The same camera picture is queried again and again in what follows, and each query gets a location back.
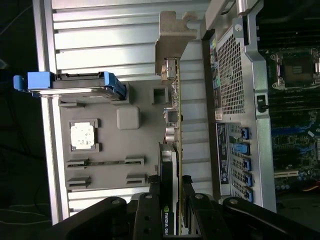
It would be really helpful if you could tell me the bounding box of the black case label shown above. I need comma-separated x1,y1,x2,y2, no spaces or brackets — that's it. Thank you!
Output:
216,122,230,196

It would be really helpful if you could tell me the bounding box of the green RAM stick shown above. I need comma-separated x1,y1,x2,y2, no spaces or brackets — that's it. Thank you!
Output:
71,160,141,167

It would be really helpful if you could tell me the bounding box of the grey parts rack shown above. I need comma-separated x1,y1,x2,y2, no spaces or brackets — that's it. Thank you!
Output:
57,81,181,198

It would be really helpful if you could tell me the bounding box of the black silver PC case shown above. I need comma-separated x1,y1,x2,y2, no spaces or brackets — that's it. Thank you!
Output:
199,0,320,218

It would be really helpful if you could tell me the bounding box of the white expansion slot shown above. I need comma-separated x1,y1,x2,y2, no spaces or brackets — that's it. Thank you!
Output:
274,169,299,179

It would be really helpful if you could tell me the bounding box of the silver CPU chip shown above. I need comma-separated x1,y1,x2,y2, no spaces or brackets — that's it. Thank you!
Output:
69,121,98,151

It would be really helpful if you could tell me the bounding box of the green motherboard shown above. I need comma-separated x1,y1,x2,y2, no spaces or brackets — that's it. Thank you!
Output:
257,0,320,193

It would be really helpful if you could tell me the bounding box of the hard disk with blue carrier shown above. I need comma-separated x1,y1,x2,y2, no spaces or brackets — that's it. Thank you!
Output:
12,71,127,102

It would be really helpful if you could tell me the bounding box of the CPU socket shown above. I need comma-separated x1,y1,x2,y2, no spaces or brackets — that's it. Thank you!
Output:
273,49,320,90

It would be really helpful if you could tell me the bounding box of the black chassis intrusion switch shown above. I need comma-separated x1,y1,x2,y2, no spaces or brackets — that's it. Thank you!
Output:
256,94,270,112

